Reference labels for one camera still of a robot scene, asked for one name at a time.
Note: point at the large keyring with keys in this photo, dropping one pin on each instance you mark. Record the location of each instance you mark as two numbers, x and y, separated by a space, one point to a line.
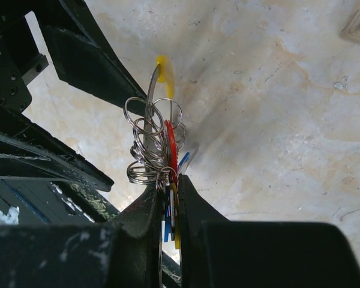
159 135

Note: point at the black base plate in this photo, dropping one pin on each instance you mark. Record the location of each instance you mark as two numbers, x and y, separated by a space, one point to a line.
58 203

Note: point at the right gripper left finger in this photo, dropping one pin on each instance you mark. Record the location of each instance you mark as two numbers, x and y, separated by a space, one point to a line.
122 252

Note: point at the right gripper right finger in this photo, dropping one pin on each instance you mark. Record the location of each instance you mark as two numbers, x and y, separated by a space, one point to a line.
217 252

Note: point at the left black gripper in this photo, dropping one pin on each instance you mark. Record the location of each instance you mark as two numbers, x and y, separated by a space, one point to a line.
84 59

